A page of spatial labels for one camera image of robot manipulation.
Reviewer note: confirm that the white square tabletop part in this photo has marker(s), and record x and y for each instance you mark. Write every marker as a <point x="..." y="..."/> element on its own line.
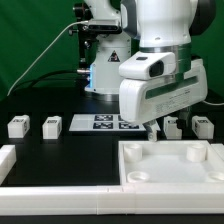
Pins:
<point x="163" y="162"/>

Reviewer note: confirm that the white marker base plate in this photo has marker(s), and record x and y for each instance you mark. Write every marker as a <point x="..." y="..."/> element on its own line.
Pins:
<point x="101" y="122"/>

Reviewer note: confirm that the white obstacle left wall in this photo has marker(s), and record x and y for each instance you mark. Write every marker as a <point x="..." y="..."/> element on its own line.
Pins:
<point x="7" y="160"/>

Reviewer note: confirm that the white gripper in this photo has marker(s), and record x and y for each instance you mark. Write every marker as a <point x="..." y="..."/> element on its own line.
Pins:
<point x="143" y="101"/>

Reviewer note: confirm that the white obstacle wall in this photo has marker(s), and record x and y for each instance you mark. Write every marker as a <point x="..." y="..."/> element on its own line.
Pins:
<point x="7" y="160"/>
<point x="101" y="200"/>

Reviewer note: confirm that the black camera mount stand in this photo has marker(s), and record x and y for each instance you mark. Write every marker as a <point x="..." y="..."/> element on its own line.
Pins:
<point x="81" y="12"/>

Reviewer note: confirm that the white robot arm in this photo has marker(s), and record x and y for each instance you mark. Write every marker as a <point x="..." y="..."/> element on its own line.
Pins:
<point x="148" y="26"/>

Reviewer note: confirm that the white obstacle front wall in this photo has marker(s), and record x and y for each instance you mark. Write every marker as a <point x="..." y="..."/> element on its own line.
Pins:
<point x="101" y="200"/>

